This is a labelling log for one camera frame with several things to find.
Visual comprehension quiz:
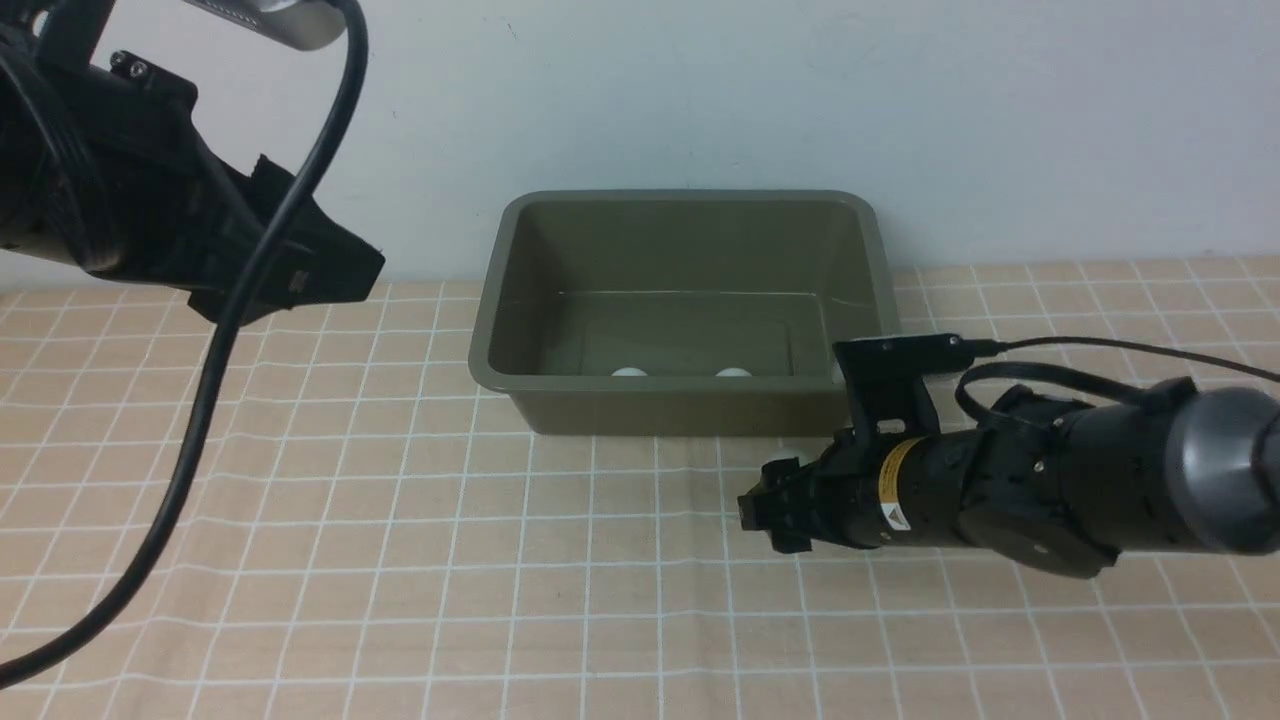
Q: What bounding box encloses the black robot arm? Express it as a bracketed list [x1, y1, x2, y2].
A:
[1, 1, 385, 323]

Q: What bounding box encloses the olive green plastic bin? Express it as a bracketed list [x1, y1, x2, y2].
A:
[468, 190, 900, 437]

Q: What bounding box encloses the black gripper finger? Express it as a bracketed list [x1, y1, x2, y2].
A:
[250, 155, 320, 234]
[739, 491, 814, 553]
[285, 222, 387, 307]
[762, 457, 831, 496]

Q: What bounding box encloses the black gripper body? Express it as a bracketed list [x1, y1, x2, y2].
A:
[800, 430, 1119, 579]
[3, 50, 262, 322]

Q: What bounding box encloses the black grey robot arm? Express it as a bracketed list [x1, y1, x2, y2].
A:
[739, 378, 1277, 579]

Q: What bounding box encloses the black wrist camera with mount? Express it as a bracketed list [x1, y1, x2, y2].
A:
[831, 333, 1005, 447]
[186, 0, 347, 53]

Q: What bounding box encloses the beige grid tablecloth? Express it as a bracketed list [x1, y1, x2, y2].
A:
[1, 258, 1279, 719]

